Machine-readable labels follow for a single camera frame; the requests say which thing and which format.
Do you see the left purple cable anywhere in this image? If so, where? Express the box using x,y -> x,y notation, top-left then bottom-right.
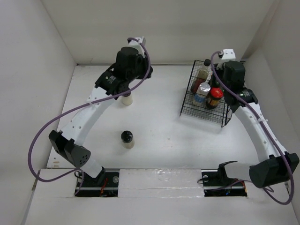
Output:
28,37 -> 151,195

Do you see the black wire rack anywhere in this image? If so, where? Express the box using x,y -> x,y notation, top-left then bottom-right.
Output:
180,60 -> 233,127

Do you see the silver cap blue label shaker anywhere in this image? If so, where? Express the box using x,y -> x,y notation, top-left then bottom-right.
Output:
193,82 -> 210,106

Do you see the purple cable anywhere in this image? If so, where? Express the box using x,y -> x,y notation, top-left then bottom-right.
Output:
28,37 -> 151,195
210,51 -> 295,205

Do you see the red lid sauce jar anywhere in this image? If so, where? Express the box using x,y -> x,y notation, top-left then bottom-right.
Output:
206,88 -> 224,109

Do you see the black cap shaker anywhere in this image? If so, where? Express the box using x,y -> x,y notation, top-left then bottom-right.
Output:
121,130 -> 135,149
121,92 -> 133,106

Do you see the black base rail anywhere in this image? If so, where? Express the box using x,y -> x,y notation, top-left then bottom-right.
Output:
75,169 -> 247,198

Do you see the tall dark sauce bottle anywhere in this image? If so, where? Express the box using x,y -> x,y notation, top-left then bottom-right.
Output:
190,59 -> 210,94

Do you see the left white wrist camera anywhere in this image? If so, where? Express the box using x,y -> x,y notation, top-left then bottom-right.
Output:
127,36 -> 146,57

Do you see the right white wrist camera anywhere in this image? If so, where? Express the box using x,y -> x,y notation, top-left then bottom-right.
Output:
217,49 -> 236,70

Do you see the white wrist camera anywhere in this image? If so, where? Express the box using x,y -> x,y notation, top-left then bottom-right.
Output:
217,49 -> 236,70
127,36 -> 146,57

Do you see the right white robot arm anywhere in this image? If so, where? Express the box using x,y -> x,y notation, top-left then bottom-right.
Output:
211,60 -> 300,188

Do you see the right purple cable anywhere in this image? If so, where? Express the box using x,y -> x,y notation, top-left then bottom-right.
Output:
210,51 -> 295,205

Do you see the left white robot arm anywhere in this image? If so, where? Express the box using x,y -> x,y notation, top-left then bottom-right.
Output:
49,45 -> 153,186

